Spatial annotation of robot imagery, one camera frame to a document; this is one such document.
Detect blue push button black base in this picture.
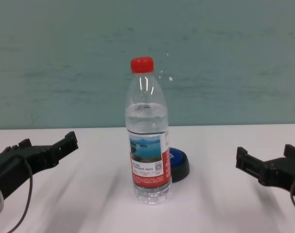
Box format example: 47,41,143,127
169,147,191,183

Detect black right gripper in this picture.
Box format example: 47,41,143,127
236,144,295,195

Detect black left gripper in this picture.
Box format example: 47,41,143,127
0,131,80,200

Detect clear water bottle red cap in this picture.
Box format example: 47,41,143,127
125,56,173,205

